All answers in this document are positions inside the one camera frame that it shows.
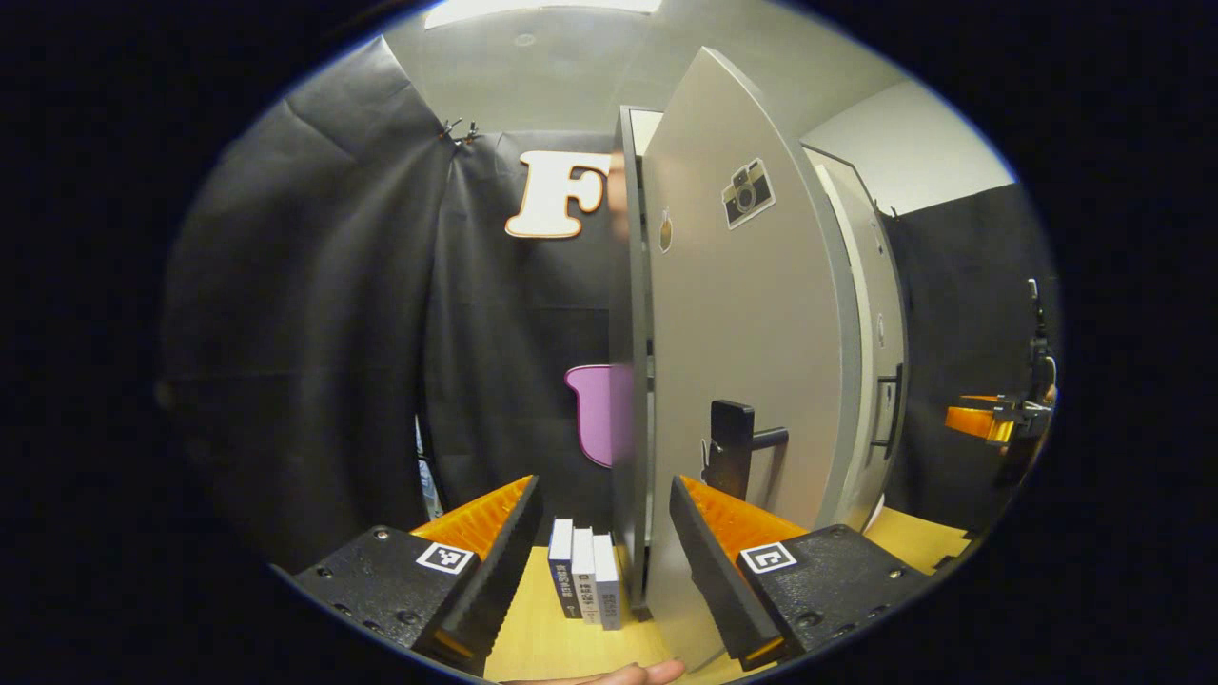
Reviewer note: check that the white cabinet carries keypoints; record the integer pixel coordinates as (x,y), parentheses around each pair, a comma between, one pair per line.
(630,285)

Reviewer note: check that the ceiling light panel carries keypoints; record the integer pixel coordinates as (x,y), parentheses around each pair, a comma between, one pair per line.
(542,9)

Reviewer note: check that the white cabinet door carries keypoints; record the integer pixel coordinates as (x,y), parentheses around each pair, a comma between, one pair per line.
(885,285)
(752,314)

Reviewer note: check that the dark blue book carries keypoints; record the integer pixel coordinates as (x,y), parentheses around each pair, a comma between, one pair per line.
(563,571)

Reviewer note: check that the grey book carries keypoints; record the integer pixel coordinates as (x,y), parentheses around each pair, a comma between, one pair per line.
(608,585)

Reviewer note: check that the white book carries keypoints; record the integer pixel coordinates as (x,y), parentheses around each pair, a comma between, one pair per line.
(583,576)

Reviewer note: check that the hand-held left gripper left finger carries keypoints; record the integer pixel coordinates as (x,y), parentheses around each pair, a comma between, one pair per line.
(485,580)

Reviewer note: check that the round ceiling fixture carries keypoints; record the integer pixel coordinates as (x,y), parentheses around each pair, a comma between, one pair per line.
(524,40)

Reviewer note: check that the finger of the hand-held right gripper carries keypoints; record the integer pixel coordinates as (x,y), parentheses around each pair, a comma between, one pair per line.
(971,419)

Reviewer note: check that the black backdrop cloth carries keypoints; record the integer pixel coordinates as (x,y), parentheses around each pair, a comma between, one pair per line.
(952,285)
(314,285)

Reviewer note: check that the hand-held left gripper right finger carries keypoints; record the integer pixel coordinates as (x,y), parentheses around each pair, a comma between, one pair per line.
(718,571)

